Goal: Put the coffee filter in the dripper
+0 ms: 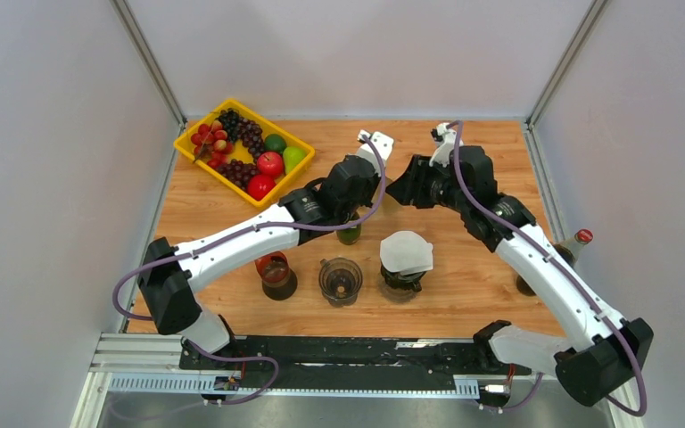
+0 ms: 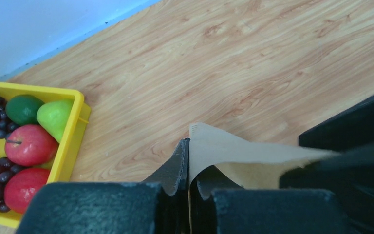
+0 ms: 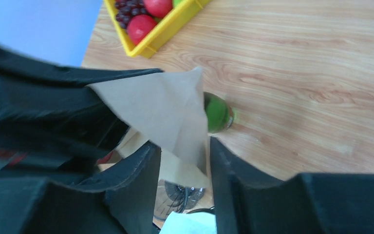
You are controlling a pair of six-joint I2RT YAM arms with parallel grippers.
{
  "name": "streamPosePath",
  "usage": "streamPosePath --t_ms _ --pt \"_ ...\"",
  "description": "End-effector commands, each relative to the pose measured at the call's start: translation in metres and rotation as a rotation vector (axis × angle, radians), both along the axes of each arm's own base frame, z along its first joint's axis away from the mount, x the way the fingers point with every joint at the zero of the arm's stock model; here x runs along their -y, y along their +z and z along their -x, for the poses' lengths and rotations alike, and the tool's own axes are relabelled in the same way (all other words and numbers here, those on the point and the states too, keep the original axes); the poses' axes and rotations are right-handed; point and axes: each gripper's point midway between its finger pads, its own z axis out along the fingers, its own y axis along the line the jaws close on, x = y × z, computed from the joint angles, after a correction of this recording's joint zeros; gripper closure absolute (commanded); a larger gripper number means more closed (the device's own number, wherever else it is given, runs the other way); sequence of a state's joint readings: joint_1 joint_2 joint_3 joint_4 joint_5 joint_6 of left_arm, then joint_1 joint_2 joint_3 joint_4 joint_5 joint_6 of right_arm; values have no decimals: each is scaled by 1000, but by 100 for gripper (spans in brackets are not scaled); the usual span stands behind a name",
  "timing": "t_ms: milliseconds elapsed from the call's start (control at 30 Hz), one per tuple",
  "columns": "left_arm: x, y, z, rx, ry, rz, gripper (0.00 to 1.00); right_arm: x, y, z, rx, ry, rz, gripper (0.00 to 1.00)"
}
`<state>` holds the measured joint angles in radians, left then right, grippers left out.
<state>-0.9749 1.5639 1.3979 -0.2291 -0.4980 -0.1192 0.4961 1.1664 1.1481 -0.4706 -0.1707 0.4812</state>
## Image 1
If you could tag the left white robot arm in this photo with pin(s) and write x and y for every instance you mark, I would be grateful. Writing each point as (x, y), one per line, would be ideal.
(172, 274)

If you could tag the green pear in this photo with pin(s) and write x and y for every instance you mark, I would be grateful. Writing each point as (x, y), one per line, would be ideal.
(292, 157)

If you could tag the white paper coffee filter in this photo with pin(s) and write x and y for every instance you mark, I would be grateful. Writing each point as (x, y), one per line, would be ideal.
(406, 253)

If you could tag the red capped soda bottle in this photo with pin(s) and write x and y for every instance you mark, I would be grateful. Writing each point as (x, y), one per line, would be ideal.
(570, 250)

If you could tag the red apple front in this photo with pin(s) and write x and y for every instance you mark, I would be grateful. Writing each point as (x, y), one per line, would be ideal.
(260, 186)

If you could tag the small red fruits cluster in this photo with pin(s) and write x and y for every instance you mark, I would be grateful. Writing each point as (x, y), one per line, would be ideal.
(211, 144)

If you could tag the red apple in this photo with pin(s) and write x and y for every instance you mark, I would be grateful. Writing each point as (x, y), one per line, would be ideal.
(271, 164)
(260, 186)

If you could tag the dark purple grape bunch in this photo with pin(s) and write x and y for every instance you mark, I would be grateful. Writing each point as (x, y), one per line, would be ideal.
(245, 133)

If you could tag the brown paper coffee filter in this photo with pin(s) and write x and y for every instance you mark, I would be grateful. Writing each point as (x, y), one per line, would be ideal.
(388, 206)

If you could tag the dark olive coffee dripper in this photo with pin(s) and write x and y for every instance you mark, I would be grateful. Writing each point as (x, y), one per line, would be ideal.
(399, 282)

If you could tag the green glass Perrier bottle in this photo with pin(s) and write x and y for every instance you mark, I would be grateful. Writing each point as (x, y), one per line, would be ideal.
(350, 235)

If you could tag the red apple middle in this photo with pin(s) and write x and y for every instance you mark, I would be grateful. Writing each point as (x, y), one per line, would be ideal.
(271, 164)

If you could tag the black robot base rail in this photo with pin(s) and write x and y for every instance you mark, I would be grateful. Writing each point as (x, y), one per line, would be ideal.
(358, 366)

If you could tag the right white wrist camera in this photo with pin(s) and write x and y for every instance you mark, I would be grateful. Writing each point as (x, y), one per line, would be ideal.
(445, 137)

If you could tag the clear glass server jug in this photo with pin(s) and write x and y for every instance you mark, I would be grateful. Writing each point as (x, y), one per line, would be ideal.
(397, 297)

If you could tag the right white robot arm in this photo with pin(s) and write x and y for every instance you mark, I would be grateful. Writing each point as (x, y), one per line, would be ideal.
(601, 350)

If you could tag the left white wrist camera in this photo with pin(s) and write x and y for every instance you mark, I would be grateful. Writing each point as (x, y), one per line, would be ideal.
(376, 148)

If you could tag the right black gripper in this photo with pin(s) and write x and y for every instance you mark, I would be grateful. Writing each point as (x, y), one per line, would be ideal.
(408, 189)

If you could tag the green lime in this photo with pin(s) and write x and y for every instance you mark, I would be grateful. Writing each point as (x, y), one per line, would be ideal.
(275, 143)

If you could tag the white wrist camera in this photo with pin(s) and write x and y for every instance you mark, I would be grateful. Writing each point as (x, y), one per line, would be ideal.
(376, 148)
(445, 137)

